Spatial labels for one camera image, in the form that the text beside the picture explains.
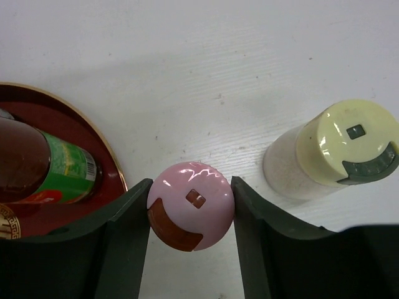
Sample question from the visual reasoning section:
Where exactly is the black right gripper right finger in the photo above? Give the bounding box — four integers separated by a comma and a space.
231, 176, 398, 298

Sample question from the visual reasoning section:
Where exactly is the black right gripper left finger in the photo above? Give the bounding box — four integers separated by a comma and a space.
1, 179, 153, 298

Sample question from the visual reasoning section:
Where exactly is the pink lid spice jar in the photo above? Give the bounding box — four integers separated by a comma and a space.
147, 162, 235, 252

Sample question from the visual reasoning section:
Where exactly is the yellow cap red sauce bottle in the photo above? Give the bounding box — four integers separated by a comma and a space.
1, 110, 102, 204

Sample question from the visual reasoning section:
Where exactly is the pale squeeze bottle yellow cap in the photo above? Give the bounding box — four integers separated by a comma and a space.
263, 99, 398, 200

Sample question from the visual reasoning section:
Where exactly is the red round lacquer tray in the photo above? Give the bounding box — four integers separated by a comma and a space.
1, 82, 128, 240

